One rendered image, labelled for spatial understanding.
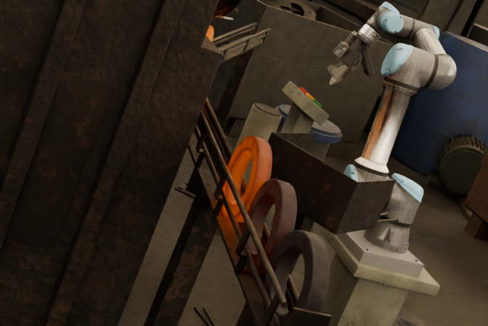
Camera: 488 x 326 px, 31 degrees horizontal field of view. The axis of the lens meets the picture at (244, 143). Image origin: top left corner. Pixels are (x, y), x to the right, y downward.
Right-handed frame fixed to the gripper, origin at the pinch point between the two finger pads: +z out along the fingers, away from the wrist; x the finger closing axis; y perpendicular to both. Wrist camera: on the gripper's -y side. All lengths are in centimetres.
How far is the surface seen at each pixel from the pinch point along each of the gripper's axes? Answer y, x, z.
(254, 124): 14.3, 0.5, 30.6
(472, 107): -182, -168, -45
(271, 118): 11.4, 2.5, 24.7
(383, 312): -33, 68, 47
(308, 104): 4.7, 4.6, 11.8
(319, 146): -35, -35, 24
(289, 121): -0.9, -8.1, 22.3
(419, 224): -135, -73, 26
